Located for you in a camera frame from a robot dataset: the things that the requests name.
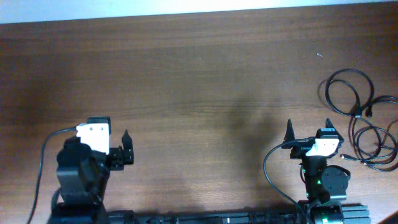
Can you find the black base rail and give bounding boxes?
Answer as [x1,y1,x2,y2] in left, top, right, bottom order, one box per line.
[108,205,372,224]

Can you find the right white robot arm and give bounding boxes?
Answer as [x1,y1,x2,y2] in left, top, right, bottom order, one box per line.
[282,119,351,223]

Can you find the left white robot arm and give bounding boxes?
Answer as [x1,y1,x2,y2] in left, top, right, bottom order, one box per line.
[48,116,137,224]

